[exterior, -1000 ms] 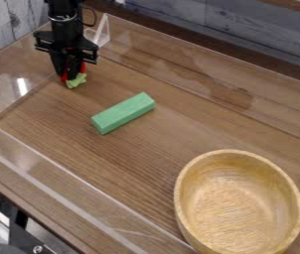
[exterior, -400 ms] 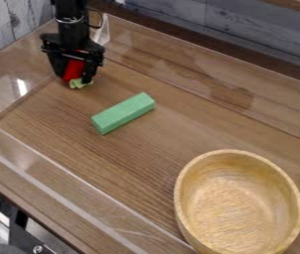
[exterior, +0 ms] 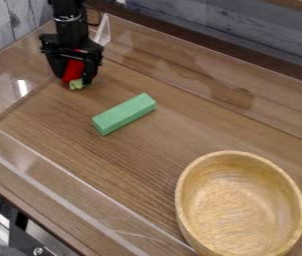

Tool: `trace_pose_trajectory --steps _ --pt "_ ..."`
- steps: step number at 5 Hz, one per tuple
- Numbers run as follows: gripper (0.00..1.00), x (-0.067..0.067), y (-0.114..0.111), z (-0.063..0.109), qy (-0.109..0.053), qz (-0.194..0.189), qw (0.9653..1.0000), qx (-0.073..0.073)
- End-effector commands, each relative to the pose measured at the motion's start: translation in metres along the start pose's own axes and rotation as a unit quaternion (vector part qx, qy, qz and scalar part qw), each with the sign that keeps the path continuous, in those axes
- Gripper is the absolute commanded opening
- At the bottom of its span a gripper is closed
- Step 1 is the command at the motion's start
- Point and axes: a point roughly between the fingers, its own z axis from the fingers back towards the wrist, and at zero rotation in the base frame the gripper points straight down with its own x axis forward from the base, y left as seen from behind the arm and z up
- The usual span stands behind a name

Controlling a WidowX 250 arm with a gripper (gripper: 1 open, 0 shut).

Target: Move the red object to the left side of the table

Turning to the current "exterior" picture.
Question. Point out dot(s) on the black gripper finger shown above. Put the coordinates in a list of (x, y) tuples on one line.
[(89, 72), (57, 62)]

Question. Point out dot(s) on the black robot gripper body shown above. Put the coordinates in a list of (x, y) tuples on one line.
[(85, 49)]

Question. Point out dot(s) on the red plush strawberry green leaf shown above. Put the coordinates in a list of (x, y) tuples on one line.
[(72, 76)]

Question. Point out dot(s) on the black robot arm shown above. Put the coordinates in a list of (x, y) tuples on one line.
[(71, 21)]

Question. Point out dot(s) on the green rectangular foam block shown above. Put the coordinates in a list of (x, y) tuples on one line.
[(124, 113)]

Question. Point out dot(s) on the wooden oval bowl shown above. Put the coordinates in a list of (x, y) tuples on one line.
[(238, 206)]

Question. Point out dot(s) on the clear acrylic tray enclosure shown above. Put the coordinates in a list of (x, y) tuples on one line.
[(100, 190)]

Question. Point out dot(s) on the black metal table frame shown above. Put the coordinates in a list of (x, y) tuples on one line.
[(24, 235)]

